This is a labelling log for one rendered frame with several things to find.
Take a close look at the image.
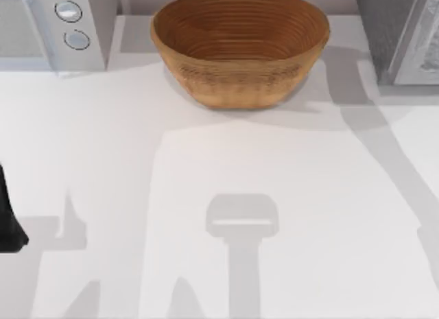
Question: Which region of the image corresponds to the round grey microwave knob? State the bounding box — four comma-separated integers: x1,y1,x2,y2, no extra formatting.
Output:
54,0,84,24
63,28,92,51

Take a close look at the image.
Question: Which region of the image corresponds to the pale microwave oven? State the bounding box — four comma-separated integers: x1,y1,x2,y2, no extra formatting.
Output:
0,0,121,79

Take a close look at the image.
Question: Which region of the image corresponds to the brown woven basket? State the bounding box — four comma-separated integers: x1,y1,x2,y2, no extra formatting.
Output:
150,0,331,111

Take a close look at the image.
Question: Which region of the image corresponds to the grey cabinet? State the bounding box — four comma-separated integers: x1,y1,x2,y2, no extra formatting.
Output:
355,0,439,87

